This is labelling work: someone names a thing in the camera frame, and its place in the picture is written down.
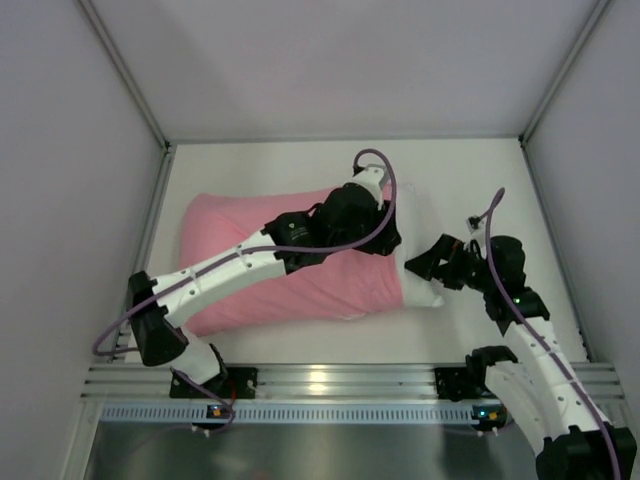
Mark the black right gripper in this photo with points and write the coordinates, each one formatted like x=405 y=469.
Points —
x=451 y=265

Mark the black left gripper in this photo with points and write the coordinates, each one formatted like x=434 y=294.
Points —
x=382 y=236

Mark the white pillow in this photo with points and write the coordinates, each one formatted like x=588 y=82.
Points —
x=415 y=232

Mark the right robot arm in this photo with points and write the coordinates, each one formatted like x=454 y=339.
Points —
x=569 y=435

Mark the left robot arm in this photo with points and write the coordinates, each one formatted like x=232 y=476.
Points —
x=159 y=307

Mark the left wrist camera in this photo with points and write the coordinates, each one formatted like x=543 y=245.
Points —
x=372 y=177

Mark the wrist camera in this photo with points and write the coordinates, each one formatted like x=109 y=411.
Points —
x=372 y=177
x=475 y=223

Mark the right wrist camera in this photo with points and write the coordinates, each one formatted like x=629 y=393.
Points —
x=475 y=223

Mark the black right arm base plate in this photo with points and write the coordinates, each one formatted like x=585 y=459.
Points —
x=459 y=383

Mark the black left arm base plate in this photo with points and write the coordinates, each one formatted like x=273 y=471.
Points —
x=240 y=384

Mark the white slotted cable duct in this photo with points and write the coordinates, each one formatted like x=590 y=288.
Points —
x=274 y=413

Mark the aluminium front rail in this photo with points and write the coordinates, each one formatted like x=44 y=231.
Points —
x=278 y=381

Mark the right aluminium frame post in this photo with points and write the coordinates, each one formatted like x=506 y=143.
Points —
x=568 y=61

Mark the aluminium frame post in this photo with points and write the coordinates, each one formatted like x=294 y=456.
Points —
x=107 y=41
x=568 y=61

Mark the left aluminium frame post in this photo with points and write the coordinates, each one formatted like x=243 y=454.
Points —
x=107 y=41

